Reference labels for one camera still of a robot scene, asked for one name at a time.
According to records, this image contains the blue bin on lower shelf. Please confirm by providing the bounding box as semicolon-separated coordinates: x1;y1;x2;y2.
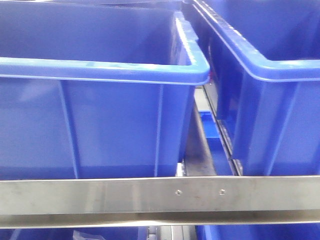
199;111;233;176

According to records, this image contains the stainless steel shelf rack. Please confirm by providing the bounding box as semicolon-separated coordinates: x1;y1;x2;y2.
0;74;320;240

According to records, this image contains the blue plastic bin left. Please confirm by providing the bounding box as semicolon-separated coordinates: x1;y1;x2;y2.
0;0;209;180

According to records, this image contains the blue plastic bin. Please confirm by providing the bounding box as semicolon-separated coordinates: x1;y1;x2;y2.
0;0;209;180
182;0;320;176

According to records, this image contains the blue plastic bin right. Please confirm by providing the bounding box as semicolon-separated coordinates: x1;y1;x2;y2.
182;0;320;176

